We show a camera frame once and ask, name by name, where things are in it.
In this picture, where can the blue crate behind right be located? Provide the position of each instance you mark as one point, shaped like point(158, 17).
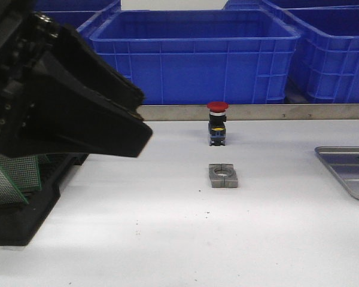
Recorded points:
point(290, 4)

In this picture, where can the green circuit board in rack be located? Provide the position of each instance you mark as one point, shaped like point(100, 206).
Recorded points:
point(18, 176)

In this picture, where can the blue crate behind left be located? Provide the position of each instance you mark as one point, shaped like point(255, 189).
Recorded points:
point(74, 5)

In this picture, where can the red emergency stop button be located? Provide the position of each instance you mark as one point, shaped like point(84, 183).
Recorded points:
point(216, 126)

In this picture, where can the blue plastic crate centre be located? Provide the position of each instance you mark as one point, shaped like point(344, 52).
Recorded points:
point(196, 57)

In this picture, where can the grey metal clamp block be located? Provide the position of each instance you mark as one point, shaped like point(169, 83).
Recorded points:
point(223, 175)

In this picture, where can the blue plastic crate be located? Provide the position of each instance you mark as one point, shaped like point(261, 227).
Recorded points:
point(85, 22)
point(196, 57)
point(325, 65)

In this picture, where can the silver metal tray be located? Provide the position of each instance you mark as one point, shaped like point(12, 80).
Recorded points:
point(343, 164)

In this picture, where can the black slotted board rack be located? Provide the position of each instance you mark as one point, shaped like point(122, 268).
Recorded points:
point(19, 222)

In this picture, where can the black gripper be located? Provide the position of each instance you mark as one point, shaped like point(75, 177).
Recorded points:
point(75, 104)

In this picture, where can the blue plastic crate left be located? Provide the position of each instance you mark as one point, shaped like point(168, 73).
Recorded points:
point(85, 22)

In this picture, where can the blue plastic crate right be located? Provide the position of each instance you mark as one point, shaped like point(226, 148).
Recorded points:
point(325, 65)

